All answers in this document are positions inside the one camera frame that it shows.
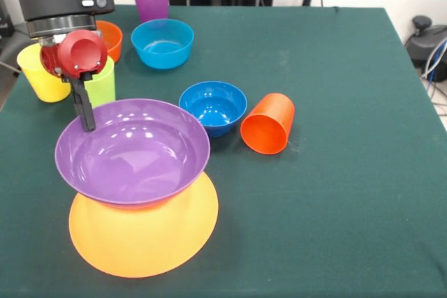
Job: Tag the green plastic cup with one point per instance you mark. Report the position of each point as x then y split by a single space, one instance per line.
103 87

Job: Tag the dark blue plastic bowl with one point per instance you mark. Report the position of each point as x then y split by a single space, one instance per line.
213 107

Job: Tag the orange-red plastic bowl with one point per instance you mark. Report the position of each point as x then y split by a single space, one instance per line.
113 38

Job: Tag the purple plastic bowl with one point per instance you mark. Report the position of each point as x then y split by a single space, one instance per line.
132 158

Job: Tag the red plastic cup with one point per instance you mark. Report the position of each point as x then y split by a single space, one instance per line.
269 123

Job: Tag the yellow plastic cup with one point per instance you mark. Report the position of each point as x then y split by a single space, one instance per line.
38 81

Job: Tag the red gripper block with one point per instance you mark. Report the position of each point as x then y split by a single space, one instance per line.
80 53

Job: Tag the large yellow plastic bowl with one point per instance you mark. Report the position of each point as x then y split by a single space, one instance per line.
146 238

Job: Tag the purple plastic cup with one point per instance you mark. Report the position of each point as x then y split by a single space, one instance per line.
150 1

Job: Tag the dark green tablecloth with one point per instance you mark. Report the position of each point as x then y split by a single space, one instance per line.
349 172

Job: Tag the light blue plastic bowl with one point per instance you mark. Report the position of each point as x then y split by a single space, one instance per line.
162 50

